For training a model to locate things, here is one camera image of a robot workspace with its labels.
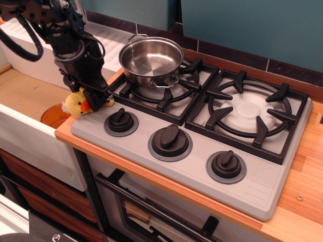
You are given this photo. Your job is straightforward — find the white toy sink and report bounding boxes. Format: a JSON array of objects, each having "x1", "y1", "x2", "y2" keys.
[{"x1": 0, "y1": 17, "x2": 134, "y2": 192}]

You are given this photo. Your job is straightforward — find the yellow stuffed duck toy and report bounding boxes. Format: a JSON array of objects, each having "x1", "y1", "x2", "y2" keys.
[{"x1": 62, "y1": 87, "x2": 115, "y2": 116}]

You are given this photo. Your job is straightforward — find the oven door with handle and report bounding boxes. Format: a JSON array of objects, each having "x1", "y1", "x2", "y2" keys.
[{"x1": 95, "y1": 169, "x2": 257, "y2": 241}]

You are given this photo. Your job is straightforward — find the black left stove knob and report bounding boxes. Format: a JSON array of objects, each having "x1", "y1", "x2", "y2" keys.
[{"x1": 104, "y1": 108, "x2": 139, "y2": 137}]

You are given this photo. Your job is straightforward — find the black middle stove knob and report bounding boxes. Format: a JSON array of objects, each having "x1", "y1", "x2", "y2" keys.
[{"x1": 148, "y1": 124, "x2": 193, "y2": 162}]

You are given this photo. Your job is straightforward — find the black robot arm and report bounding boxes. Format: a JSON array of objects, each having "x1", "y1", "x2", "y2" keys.
[{"x1": 1, "y1": 1, "x2": 114, "y2": 111}]

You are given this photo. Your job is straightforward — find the grey toy stove top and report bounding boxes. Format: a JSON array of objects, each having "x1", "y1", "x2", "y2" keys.
[{"x1": 70, "y1": 57, "x2": 313, "y2": 222}]

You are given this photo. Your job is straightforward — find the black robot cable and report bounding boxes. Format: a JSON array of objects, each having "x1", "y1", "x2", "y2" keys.
[{"x1": 0, "y1": 15, "x2": 44, "y2": 63}]

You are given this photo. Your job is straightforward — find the stainless steel pan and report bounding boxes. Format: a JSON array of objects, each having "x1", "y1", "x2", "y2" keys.
[{"x1": 119, "y1": 34, "x2": 184, "y2": 88}]

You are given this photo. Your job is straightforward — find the orange sink drain disc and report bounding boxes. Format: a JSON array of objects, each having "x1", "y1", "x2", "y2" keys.
[{"x1": 40, "y1": 104, "x2": 71, "y2": 129}]

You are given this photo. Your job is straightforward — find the black left burner grate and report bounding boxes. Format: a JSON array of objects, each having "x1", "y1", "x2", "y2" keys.
[{"x1": 110, "y1": 58, "x2": 220, "y2": 126}]

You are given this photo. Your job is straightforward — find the black right burner grate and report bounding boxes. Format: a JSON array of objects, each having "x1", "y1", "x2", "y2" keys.
[{"x1": 185, "y1": 70, "x2": 312, "y2": 165}]

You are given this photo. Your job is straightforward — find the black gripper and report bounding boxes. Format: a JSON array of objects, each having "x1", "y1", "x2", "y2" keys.
[{"x1": 53, "y1": 32, "x2": 113, "y2": 111}]

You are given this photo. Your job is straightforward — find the wooden drawer fronts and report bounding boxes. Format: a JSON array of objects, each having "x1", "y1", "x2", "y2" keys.
[{"x1": 1, "y1": 150, "x2": 107, "y2": 241}]

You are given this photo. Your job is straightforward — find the black burner grate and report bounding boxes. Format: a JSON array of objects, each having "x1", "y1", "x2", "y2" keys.
[
  {"x1": 185, "y1": 70, "x2": 312, "y2": 165},
  {"x1": 110, "y1": 58, "x2": 220, "y2": 126}
]

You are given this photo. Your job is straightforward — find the black stove knob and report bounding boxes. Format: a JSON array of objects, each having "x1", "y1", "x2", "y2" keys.
[
  {"x1": 104, "y1": 108, "x2": 139, "y2": 137},
  {"x1": 148, "y1": 124, "x2": 193, "y2": 162},
  {"x1": 206, "y1": 150, "x2": 247, "y2": 185}
]

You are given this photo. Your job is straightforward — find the black right stove knob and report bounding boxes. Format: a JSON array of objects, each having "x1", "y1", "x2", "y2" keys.
[{"x1": 206, "y1": 150, "x2": 247, "y2": 185}]

